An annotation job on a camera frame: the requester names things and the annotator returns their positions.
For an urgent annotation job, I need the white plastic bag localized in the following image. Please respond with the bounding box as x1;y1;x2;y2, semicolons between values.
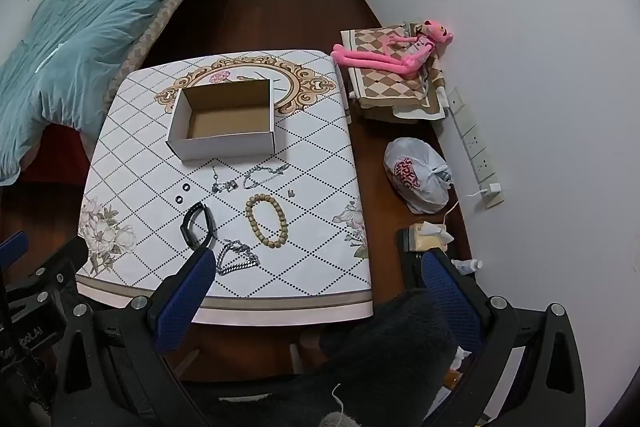
384;138;452;214

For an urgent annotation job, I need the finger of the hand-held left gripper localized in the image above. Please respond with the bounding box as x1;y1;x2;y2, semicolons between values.
0;231;28;269
5;236;103;303

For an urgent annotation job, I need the person's leg in dark fleece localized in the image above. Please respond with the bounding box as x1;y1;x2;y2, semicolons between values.
197;291;461;427

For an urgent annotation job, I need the tissue box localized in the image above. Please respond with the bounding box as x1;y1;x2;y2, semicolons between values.
407;221;455;253

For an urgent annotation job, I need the pink plush toy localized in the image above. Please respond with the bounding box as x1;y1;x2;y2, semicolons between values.
331;19;455;82

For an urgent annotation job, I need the white power strip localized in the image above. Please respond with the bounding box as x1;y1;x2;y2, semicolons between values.
446;88;505;208

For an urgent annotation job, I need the thick silver chain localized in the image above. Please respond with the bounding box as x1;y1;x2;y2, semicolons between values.
215;239;260;277

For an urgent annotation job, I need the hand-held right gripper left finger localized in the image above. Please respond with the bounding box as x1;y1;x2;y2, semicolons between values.
52;246;217;427

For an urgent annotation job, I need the white charger cable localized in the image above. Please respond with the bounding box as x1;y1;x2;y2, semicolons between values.
440;191;490;225

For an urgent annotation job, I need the red bed base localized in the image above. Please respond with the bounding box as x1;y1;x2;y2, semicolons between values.
17;124;93;185

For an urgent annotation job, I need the cardboard box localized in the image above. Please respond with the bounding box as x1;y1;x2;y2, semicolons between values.
166;79;277;162

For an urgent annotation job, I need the silver pendant necklace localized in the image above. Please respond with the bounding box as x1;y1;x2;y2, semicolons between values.
209;167;238;194

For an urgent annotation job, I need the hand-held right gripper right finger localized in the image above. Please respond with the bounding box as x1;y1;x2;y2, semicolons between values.
420;249;587;427

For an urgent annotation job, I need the blue duvet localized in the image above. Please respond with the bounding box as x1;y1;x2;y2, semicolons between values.
0;0;201;185

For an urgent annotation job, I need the folded brown checkered blanket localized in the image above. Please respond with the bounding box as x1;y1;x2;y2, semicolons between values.
341;23;448;122

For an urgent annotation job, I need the wooden bead bracelet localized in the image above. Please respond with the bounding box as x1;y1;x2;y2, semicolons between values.
245;193;287;250

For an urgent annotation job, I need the thin silver necklace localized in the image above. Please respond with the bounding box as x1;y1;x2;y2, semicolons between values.
243;163;290;192

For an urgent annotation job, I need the black wristband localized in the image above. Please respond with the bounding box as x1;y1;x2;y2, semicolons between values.
180;202;217;250

